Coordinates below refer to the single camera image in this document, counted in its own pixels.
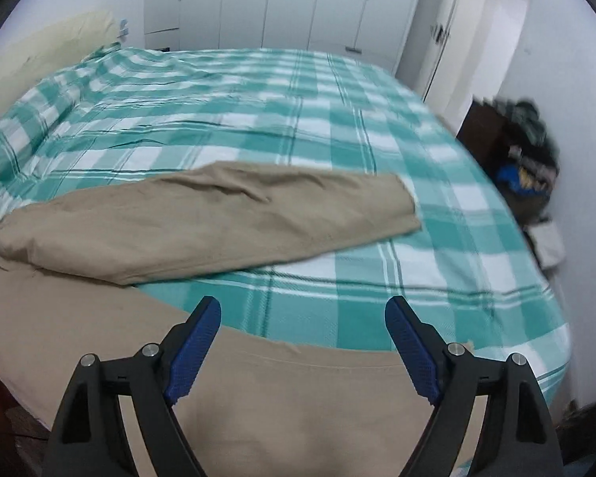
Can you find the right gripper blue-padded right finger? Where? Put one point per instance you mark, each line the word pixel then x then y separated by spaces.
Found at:
pixel 517 437

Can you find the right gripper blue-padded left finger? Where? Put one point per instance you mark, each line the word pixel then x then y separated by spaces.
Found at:
pixel 88 436

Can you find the beige khaki pants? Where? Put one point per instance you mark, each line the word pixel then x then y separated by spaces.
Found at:
pixel 70 271

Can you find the teal white plaid bedsheet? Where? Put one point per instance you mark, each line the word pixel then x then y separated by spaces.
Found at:
pixel 123 114

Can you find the cream pillow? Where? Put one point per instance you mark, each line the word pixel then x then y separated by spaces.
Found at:
pixel 64 44

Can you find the white door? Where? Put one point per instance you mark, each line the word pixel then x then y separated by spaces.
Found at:
pixel 452 36

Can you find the white wardrobe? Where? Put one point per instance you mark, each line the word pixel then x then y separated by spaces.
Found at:
pixel 373 31

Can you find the white box by wall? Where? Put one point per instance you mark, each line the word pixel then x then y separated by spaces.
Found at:
pixel 546 243

